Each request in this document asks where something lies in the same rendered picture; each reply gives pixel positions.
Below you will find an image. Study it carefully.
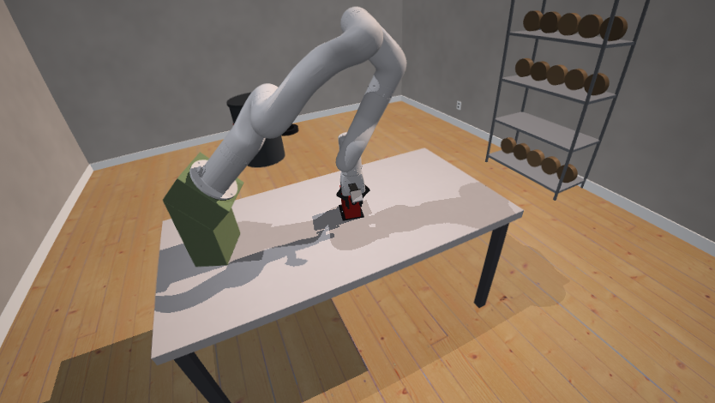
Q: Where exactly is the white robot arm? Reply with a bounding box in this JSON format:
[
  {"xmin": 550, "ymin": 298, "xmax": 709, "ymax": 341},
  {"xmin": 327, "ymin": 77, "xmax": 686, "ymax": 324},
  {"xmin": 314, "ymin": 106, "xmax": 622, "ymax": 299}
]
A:
[{"xmin": 189, "ymin": 7, "xmax": 406, "ymax": 200}]

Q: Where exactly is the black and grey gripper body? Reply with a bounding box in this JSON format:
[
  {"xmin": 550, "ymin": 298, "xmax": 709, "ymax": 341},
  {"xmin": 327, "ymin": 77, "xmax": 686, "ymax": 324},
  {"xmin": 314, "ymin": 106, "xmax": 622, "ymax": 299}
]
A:
[{"xmin": 340, "ymin": 170, "xmax": 365, "ymax": 196}]

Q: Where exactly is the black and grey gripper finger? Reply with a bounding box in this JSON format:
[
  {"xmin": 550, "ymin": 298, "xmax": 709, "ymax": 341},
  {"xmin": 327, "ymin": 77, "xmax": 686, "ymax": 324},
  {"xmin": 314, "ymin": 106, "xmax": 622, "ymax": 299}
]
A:
[
  {"xmin": 359, "ymin": 185, "xmax": 370, "ymax": 207},
  {"xmin": 336, "ymin": 188, "xmax": 350, "ymax": 209}
]

